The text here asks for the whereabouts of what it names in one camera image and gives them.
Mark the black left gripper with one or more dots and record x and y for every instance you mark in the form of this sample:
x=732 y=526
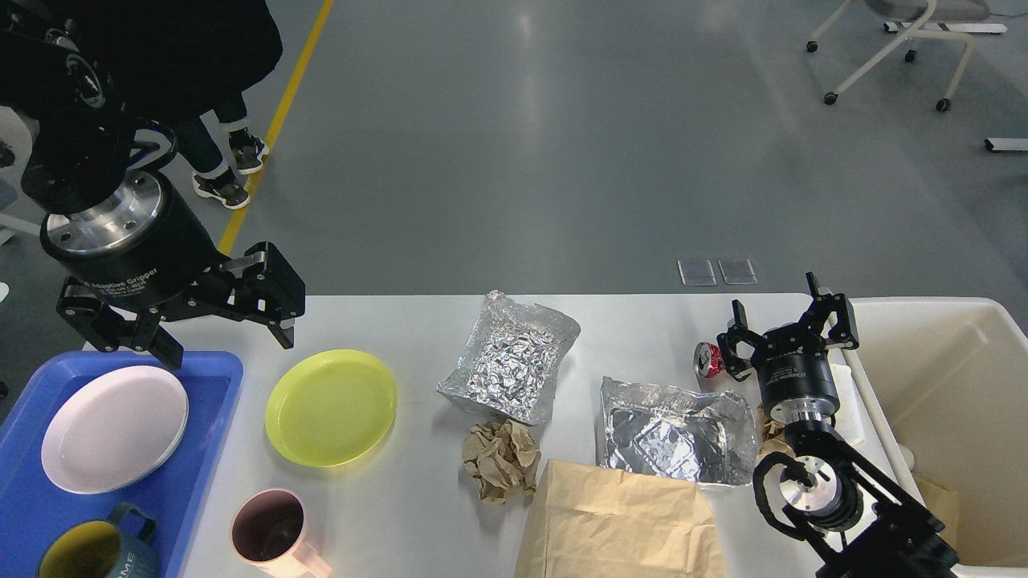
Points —
x=142 y=247

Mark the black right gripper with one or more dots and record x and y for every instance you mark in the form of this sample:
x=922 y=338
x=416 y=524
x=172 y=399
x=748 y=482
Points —
x=795 y=378

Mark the yellow-green plastic plate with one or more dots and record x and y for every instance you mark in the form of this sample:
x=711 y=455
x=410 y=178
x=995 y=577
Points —
x=331 y=408

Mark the pink mug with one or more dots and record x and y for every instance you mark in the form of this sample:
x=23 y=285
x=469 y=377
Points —
x=272 y=531

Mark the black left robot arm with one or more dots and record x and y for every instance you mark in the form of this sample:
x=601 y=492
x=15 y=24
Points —
x=87 y=140

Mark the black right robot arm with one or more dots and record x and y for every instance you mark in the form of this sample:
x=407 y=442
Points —
x=825 y=493

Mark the crushed red soda can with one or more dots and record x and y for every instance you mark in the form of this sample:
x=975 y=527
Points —
x=708 y=361

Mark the small crumpled brown paper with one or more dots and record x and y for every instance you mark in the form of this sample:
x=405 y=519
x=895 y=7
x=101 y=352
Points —
x=771 y=436

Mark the floor outlet plates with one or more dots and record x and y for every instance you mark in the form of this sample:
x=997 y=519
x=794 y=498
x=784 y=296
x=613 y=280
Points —
x=703 y=272

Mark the flattened foil tray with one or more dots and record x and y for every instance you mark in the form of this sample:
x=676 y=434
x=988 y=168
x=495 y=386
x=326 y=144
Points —
x=665 y=431

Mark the white round plate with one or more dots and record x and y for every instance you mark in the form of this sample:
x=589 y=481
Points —
x=116 y=430

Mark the cream plastic bin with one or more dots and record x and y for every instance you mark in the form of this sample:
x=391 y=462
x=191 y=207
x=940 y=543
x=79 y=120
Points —
x=944 y=381

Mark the person in black coat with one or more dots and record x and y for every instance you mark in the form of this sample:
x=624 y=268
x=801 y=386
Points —
x=187 y=64

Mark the blue plastic tray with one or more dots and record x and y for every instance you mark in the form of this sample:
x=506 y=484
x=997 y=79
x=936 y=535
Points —
x=34 y=511

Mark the blue-grey mug yellow inside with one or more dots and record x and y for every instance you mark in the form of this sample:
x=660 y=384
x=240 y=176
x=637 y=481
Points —
x=118 y=546

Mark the brown paper bag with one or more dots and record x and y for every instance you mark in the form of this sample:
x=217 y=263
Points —
x=588 y=521

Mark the crumpled foil tray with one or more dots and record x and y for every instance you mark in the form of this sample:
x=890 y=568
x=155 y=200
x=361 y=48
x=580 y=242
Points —
x=511 y=360

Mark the white bar on floor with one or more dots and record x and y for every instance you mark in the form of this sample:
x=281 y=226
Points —
x=1001 y=144

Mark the crumpled brown paper ball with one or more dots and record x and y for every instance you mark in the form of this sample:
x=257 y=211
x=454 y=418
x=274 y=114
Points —
x=501 y=459

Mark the white office chair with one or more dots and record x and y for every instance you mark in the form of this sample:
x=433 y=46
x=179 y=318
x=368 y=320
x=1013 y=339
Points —
x=909 y=22

